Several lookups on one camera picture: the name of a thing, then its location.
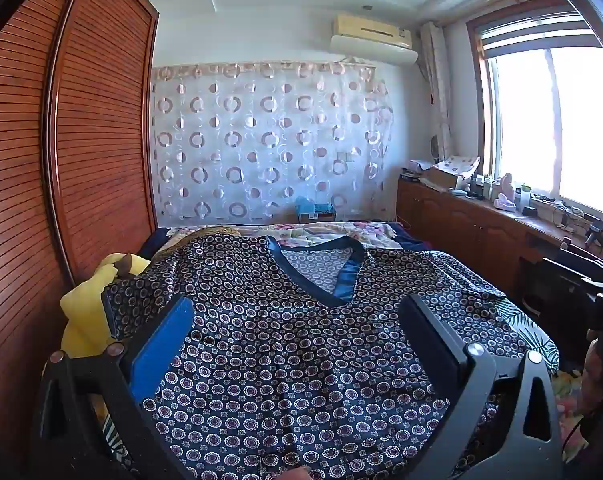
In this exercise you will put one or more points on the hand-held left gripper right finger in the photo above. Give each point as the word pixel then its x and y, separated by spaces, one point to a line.
pixel 431 335

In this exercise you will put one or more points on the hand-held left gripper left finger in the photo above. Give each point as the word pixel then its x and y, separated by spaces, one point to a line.
pixel 161 345

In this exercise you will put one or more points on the navy circle-patterned shirt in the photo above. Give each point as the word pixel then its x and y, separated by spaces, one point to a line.
pixel 291 335

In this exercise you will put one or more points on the person's right hand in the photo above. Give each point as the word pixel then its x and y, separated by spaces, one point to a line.
pixel 601 370

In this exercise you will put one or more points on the black chair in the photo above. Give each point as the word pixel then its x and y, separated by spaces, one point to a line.
pixel 566 280

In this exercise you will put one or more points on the yellow plush toy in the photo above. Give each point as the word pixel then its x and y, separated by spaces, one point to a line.
pixel 81 310

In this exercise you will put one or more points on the navy blanket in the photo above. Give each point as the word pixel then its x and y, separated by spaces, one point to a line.
pixel 411 240

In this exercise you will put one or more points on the low wooden cabinet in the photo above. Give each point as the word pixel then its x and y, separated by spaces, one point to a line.
pixel 461 225

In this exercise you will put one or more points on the floral blanket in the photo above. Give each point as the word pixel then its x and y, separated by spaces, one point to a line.
pixel 321 235

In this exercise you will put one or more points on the cardboard box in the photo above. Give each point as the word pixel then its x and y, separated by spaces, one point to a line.
pixel 441 176

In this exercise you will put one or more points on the spotted white bag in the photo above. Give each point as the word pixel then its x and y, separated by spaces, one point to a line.
pixel 461 164

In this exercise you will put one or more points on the blue box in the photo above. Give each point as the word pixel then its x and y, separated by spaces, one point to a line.
pixel 311 208

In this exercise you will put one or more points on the wooden framed window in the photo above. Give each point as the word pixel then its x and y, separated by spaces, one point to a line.
pixel 546 125

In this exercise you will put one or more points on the wooden louvred wardrobe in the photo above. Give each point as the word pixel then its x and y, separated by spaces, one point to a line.
pixel 96 135

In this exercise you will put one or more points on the sheer circle-print curtain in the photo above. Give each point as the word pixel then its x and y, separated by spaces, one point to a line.
pixel 271 150

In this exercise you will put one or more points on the white tied window curtain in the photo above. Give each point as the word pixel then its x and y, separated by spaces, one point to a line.
pixel 437 85

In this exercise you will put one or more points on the wall air conditioner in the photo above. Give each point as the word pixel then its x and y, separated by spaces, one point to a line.
pixel 371 35

